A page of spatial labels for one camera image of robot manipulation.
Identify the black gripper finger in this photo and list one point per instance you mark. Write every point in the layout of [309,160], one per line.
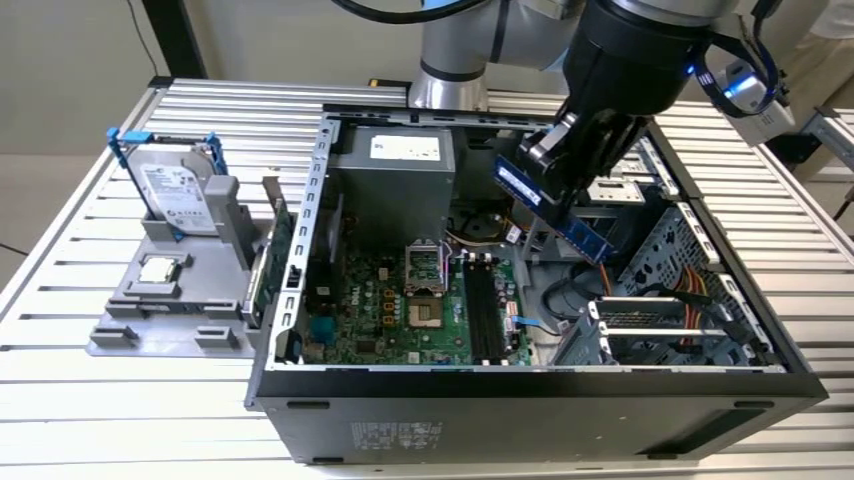
[617,145]
[568,195]

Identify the blue RAM stick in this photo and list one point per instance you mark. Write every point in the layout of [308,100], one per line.
[595,240]

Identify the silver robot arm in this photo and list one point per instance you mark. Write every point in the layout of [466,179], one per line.
[454,50]

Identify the black RAM slot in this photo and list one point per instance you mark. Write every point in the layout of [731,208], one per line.
[474,310]
[498,310]
[482,310]
[490,310]

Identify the grey metal drive cage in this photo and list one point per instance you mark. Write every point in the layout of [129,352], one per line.
[535,240]

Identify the socket locking lever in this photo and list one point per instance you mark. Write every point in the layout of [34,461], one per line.
[445,270]

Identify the grey power supply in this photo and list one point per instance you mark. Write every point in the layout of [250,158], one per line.
[394,210]

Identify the black floor box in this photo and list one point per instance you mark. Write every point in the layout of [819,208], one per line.
[801,152]

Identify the CPU socket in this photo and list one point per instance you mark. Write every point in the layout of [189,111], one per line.
[426,312]

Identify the person in beige clothes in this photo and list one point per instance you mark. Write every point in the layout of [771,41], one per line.
[835,17]

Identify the yellow black table clamp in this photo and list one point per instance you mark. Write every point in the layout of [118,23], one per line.
[394,83]

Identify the green motherboard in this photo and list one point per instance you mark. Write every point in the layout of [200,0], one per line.
[374,330]

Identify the green graphics card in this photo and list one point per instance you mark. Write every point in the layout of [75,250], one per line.
[281,255]

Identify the black PC case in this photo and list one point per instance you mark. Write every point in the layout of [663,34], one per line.
[468,425]

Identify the grey parts rack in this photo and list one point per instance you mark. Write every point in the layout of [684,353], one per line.
[214,285]

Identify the hard disk in blue carrier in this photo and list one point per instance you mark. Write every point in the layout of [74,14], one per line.
[170,185]

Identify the silver CPU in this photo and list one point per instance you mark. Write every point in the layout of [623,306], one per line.
[158,271]

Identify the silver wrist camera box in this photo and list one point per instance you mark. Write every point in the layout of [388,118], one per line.
[768,120]
[537,150]

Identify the grey disk bay bracket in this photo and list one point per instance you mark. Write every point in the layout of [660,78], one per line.
[577,345]

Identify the black vertical post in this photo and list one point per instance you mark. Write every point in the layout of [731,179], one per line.
[176,40]

